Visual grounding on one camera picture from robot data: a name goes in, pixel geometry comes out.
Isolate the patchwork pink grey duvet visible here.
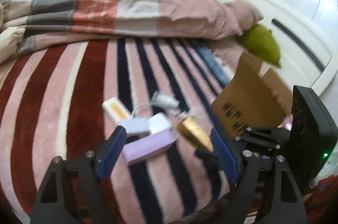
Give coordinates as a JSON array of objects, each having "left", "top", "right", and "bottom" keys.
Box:
[{"left": 1, "top": 0, "right": 262, "bottom": 57}]

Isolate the cream fleece blanket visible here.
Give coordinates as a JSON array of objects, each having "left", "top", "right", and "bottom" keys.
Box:
[{"left": 0, "top": 3, "right": 27, "bottom": 65}]

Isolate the white adapter hub with cable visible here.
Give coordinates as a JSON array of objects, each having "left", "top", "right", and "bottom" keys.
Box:
[{"left": 118, "top": 102, "right": 155, "bottom": 137}]

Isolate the gold cosmetic tube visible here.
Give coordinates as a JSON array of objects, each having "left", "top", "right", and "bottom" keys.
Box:
[{"left": 177, "top": 116, "right": 214, "bottom": 152}]

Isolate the white bed headboard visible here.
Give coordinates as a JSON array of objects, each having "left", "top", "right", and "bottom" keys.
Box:
[{"left": 208, "top": 0, "right": 336, "bottom": 97}]

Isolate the striped plush blanket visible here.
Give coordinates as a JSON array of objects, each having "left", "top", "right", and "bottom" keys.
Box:
[{"left": 1, "top": 37, "right": 230, "bottom": 223}]

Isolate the white earbuds case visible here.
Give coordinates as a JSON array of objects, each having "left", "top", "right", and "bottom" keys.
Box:
[{"left": 148, "top": 112, "right": 172, "bottom": 134}]

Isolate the green plush toy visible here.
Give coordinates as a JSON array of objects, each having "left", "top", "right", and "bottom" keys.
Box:
[{"left": 237, "top": 24, "right": 281, "bottom": 68}]

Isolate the person forearm red sleeve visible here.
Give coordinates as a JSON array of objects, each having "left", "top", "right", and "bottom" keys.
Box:
[{"left": 304, "top": 175, "right": 337, "bottom": 223}]

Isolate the lilac rectangular box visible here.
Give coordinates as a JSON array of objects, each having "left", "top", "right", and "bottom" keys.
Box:
[{"left": 122, "top": 129, "right": 178, "bottom": 166}]

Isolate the small white dropper bottle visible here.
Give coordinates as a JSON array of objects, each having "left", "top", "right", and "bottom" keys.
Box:
[{"left": 151, "top": 91, "right": 179, "bottom": 108}]

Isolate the white box yellow label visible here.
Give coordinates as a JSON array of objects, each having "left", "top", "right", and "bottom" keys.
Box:
[{"left": 102, "top": 97, "right": 131, "bottom": 124}]

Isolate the brown cardboard box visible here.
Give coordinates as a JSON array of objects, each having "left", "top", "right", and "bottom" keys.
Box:
[{"left": 211, "top": 52, "right": 293, "bottom": 138}]

